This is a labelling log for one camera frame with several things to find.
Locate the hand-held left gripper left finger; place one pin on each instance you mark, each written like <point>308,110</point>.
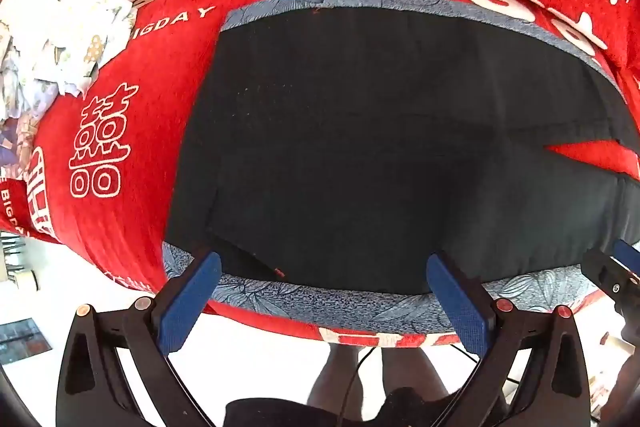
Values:
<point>189,304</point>

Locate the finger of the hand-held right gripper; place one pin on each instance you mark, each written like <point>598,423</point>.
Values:
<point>627,252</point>
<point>607,274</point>

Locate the black pants blue floral trim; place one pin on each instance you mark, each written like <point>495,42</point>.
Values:
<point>380,147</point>

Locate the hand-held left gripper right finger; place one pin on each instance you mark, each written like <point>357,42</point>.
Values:
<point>459,307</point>

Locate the person's left leg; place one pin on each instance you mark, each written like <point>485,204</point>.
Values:
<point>332,372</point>

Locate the white floral cloth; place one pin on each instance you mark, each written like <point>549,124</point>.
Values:
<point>55,42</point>

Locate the person's leg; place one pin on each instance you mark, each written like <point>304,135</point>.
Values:
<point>332,372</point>
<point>412,369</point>

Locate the person's black shorts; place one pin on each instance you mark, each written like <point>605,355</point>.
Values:
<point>280,412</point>

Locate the white plastic container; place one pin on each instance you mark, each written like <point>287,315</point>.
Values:
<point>22,279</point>

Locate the person's right leg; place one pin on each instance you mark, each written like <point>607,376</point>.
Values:
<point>412,369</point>

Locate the dark rectangular object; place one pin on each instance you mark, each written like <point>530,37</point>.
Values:
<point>22,342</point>

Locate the person's right forearm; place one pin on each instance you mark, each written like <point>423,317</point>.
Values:
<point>622,387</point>

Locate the red printed blanket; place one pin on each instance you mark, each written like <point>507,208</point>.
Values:
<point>150,82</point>

